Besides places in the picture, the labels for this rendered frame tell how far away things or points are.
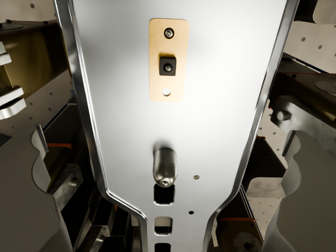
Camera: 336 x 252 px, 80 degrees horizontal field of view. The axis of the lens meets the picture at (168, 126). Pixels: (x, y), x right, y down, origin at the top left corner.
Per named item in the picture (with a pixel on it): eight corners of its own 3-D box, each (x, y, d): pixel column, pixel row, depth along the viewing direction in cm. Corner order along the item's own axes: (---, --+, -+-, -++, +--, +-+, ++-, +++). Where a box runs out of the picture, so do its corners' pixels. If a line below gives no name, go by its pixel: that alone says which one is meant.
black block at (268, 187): (244, 114, 59) (302, 199, 34) (211, 114, 59) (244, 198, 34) (249, 98, 56) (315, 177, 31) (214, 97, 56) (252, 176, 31)
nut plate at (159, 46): (182, 101, 23) (183, 106, 22) (149, 100, 23) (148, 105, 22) (189, 19, 19) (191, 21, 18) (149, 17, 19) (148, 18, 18)
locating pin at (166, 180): (175, 158, 30) (177, 194, 24) (154, 157, 30) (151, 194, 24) (177, 140, 28) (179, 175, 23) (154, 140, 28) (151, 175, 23)
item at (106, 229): (131, 146, 65) (110, 237, 40) (122, 146, 65) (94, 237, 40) (130, 136, 62) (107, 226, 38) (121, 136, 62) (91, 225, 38)
